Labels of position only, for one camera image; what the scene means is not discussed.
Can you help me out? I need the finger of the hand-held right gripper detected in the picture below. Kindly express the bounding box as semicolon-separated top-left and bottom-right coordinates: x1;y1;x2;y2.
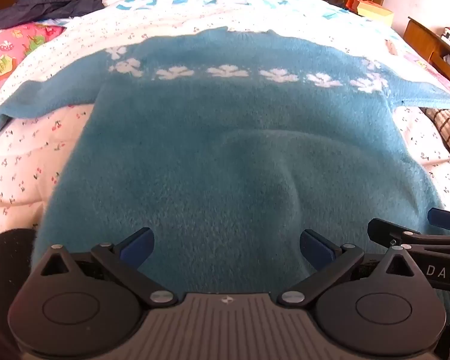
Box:
367;217;419;247
427;207;450;235

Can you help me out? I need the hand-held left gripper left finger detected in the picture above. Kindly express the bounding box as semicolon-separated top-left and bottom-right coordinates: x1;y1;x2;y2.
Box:
32;228;178;306

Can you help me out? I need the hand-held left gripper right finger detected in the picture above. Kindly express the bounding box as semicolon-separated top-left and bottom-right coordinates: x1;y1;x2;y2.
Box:
277;229;421;306

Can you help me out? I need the blue fuzzy flower sweater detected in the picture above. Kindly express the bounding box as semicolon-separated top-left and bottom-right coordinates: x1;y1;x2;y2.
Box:
0;26;450;323

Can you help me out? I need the dark navy clothes pile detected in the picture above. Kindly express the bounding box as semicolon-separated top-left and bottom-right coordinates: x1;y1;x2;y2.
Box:
0;0;106;34

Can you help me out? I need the beige brown striped sweater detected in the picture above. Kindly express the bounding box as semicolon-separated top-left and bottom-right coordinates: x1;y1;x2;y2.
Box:
424;107;450;173

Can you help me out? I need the dark fuzzy cloth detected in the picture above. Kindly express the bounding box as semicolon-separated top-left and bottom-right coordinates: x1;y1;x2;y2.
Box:
0;229;38;331

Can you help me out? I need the cherry print bed sheet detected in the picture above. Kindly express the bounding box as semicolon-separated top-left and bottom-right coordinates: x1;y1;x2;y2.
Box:
0;5;450;256

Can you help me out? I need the wooden headboard shelf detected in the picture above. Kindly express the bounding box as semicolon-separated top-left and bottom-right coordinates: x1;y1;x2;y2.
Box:
403;17;450;92

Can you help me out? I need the yellow box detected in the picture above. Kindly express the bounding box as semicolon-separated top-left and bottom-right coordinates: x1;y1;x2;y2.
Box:
356;2;394;27

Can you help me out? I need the pink cartoon pillow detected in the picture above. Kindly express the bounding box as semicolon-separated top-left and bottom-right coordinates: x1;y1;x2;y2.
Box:
0;22;66;109

